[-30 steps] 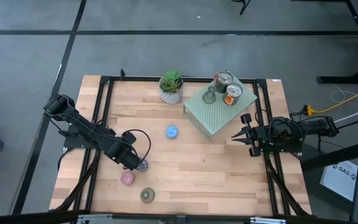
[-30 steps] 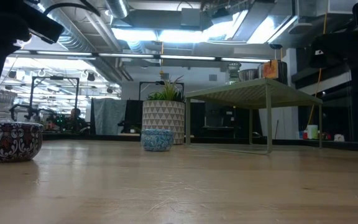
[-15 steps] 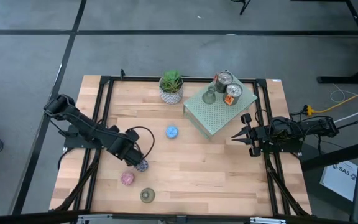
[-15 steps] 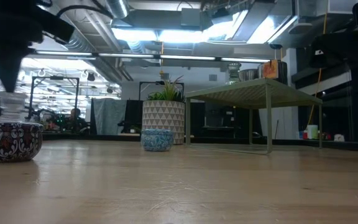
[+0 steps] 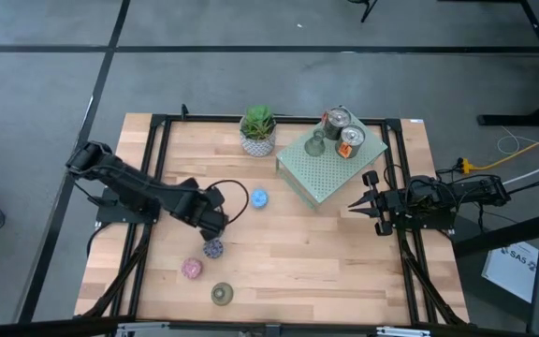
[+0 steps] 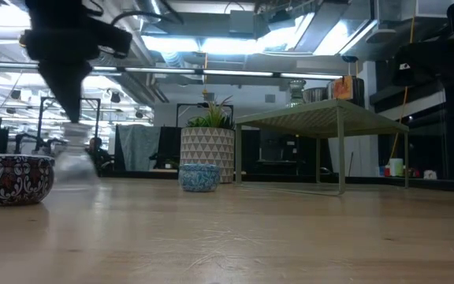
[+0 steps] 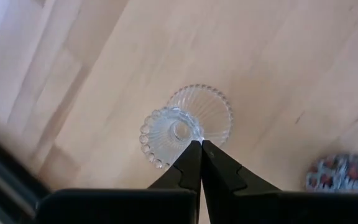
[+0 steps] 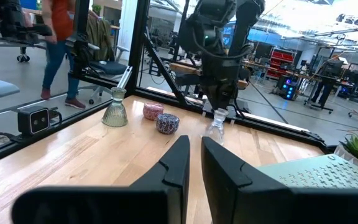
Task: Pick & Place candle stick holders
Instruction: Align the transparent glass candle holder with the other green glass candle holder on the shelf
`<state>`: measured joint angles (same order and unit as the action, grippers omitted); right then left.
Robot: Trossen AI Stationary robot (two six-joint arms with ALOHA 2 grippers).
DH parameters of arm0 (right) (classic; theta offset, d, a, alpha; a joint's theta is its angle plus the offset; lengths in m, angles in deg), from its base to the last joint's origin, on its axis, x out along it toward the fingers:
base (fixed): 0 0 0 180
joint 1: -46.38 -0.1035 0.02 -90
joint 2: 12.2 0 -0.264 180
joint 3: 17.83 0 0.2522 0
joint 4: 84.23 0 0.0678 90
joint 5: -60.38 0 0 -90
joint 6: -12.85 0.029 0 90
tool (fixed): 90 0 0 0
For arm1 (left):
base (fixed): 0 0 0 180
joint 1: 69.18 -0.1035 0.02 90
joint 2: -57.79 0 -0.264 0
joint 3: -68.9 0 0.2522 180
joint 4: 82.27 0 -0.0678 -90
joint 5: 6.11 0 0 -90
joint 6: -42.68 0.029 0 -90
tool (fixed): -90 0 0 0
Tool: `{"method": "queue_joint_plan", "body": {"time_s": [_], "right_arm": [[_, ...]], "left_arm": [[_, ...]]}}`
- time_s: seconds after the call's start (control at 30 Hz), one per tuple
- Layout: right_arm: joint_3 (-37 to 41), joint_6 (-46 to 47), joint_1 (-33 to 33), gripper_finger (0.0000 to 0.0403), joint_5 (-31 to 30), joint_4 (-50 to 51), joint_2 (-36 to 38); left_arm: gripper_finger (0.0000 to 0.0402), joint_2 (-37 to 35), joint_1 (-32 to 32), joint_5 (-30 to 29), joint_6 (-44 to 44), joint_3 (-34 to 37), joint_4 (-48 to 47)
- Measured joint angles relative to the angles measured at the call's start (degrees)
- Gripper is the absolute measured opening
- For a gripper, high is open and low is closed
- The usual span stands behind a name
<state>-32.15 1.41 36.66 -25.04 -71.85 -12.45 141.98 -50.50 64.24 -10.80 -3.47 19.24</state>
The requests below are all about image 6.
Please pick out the small red container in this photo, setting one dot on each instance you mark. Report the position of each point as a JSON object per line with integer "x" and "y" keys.
{"x": 387, "y": 171}

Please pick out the green perforated metal shelf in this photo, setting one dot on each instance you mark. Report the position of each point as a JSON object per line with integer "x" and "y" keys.
{"x": 321, "y": 118}

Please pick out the person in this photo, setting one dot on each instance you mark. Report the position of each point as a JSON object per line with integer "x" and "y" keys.
{"x": 97, "y": 152}

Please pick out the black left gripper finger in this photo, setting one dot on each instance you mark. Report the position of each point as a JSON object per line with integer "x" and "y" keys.
{"x": 81, "y": 75}
{"x": 57, "y": 75}

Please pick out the silver ribbed candle jar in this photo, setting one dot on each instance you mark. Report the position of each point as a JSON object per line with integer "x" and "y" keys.
{"x": 347, "y": 92}
{"x": 317, "y": 96}

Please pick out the pale green container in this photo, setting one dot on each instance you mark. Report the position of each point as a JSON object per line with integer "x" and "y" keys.
{"x": 395, "y": 167}

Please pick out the clear glass candlestick holder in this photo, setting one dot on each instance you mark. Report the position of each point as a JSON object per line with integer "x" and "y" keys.
{"x": 75, "y": 161}

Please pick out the dark floral candle tin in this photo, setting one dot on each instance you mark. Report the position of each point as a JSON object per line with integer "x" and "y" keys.
{"x": 10, "y": 181}

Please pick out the long LED light bar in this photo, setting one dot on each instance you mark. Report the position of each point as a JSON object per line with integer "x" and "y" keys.
{"x": 235, "y": 73}

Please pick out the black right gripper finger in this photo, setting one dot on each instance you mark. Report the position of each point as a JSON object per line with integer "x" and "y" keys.
{"x": 420, "y": 65}

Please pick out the small white object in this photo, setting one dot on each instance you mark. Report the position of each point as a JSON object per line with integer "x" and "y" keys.
{"x": 430, "y": 174}

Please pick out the blue patterned candle tin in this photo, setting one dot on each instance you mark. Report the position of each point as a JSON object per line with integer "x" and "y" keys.
{"x": 199, "y": 177}

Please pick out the succulent in white patterned pot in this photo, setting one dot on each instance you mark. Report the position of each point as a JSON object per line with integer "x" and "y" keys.
{"x": 207, "y": 158}

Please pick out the black aluminium table frame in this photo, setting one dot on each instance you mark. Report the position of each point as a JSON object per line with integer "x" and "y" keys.
{"x": 440, "y": 184}

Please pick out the grey cloth cover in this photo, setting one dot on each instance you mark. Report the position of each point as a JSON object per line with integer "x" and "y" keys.
{"x": 138, "y": 146}

